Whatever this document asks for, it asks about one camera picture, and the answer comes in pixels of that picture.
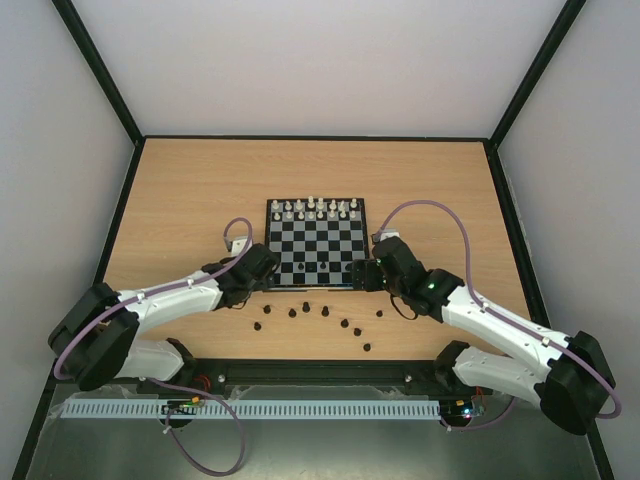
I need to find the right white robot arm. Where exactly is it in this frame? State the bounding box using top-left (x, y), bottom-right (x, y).
top-left (349, 236), bottom-right (615, 435)

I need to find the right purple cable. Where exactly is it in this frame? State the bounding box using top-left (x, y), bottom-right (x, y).
top-left (373, 199), bottom-right (624, 432)

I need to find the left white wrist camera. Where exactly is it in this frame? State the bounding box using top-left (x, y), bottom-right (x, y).
top-left (224, 236), bottom-right (252, 257)

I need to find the black aluminium frame rail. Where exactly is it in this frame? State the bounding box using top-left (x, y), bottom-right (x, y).
top-left (49, 357), bottom-right (501, 396)

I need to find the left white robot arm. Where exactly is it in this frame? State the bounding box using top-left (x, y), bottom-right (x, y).
top-left (48, 244), bottom-right (280, 391)

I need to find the light blue cable duct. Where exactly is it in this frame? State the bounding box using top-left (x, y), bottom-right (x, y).
top-left (60, 399), bottom-right (441, 421)

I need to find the black and silver chessboard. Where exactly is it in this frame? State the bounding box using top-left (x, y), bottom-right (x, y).
top-left (265, 197), bottom-right (369, 291)

